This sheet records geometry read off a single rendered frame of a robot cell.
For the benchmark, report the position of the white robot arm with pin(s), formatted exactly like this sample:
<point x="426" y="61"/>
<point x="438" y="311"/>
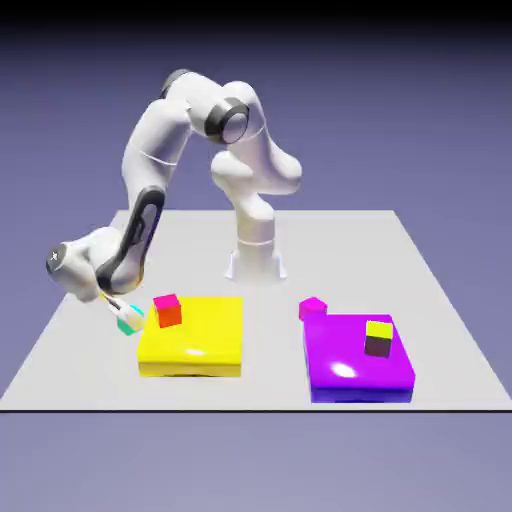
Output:
<point x="152" y="144"/>

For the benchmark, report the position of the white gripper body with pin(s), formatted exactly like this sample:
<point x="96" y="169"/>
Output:
<point x="127" y="313"/>

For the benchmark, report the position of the small magenta cube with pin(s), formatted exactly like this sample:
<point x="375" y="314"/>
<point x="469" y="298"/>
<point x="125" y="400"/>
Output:
<point x="312" y="308"/>

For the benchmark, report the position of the small teal cube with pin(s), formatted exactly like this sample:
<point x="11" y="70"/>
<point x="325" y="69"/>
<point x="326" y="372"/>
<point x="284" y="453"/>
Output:
<point x="127" y="328"/>

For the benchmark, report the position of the large purple box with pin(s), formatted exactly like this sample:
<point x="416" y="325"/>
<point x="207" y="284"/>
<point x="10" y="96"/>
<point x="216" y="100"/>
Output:
<point x="352" y="360"/>

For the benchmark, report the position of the small red cube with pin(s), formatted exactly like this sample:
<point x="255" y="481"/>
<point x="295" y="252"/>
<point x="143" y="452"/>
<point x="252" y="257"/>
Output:
<point x="168" y="312"/>

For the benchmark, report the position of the large yellow box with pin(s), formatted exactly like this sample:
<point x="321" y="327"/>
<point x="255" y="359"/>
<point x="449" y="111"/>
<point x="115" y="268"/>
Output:
<point x="196" y="336"/>

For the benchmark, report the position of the small yellow cube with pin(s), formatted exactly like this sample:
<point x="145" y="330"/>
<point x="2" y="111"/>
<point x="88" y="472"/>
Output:
<point x="378" y="340"/>

